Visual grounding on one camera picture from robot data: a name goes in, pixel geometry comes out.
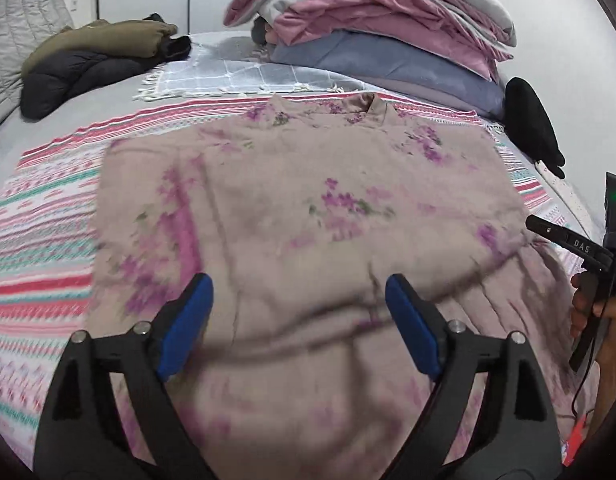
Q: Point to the olive and black jacket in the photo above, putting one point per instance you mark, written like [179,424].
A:
[79,60]

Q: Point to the striped patterned bed blanket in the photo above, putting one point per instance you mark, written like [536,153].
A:
[48,244]

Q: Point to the pink floral padded jacket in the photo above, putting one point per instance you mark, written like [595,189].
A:
[299,211]

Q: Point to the blue folded blanket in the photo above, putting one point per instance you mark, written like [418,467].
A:
[360,56]

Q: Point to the mauve folded blanket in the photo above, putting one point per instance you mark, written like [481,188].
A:
[417,92]

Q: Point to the grey quilted headboard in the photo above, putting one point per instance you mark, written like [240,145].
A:
[24,25]

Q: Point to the light blue checked sheet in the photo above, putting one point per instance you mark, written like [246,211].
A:
[217,72]

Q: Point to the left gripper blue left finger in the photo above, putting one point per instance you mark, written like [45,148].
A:
[108,414]

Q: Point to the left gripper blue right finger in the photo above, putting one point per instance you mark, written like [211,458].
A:
[515,434]

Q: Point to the black garment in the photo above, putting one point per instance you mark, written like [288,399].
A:
[528,126]

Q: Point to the grey and pink folded quilt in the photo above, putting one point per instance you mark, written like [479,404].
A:
[474,34]

